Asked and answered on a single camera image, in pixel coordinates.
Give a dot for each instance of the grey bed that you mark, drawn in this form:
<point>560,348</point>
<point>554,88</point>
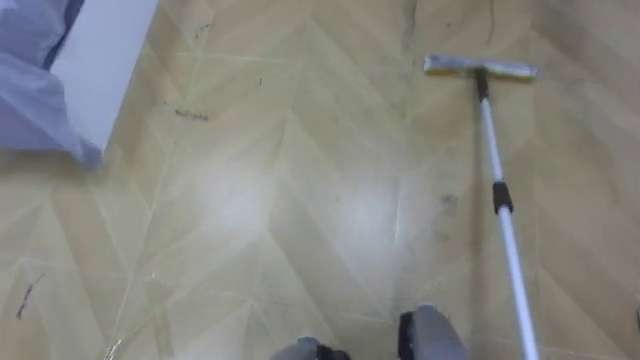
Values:
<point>30,110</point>

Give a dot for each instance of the robot legs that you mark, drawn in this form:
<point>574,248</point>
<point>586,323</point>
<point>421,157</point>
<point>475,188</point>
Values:
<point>435,335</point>

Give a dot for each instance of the white pole mop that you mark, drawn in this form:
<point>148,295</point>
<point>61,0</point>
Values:
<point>492,150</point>

